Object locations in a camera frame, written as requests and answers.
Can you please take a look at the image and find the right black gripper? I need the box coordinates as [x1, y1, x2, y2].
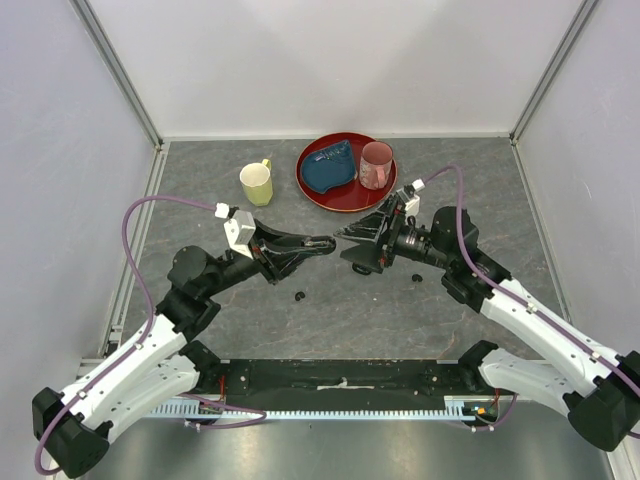
[335, 192, 453, 274]

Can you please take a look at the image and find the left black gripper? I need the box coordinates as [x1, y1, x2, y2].
[203, 218, 319, 297]

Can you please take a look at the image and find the black glossy charging case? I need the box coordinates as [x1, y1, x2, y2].
[351, 263, 372, 276]

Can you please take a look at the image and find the black oval charging case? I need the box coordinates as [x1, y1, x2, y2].
[303, 236, 336, 255]

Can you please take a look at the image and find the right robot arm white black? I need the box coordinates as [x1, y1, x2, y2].
[335, 194, 639, 452]

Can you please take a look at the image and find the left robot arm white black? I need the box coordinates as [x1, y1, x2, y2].
[32, 217, 336, 479]

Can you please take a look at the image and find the red round tray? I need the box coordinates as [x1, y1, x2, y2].
[296, 132, 397, 213]

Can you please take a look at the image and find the yellow-green mug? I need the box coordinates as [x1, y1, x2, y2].
[239, 159, 273, 207]

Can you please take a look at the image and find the pink patterned mug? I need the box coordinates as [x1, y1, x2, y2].
[358, 141, 393, 190]

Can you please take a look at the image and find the blue leaf-shaped dish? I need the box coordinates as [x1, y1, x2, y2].
[300, 140, 357, 194]

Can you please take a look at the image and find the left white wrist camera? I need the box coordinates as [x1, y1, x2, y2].
[214, 203, 256, 259]

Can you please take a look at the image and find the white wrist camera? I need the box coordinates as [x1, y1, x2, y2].
[397, 179, 425, 216]
[214, 203, 256, 259]

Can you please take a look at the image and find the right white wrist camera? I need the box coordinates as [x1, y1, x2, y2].
[397, 179, 425, 216]

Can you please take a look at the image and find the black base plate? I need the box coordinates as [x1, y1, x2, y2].
[193, 359, 495, 412]

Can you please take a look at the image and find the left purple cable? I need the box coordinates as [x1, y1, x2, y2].
[33, 195, 219, 475]

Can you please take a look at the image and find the slotted cable duct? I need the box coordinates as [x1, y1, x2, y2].
[146, 397, 497, 423]

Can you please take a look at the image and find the right aluminium frame post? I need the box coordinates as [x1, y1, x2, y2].
[509, 0, 600, 147]

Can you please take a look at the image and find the aluminium frame post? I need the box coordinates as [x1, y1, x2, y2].
[509, 0, 600, 147]
[69, 0, 164, 149]

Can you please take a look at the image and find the left aluminium frame post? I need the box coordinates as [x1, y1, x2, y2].
[69, 0, 164, 149]

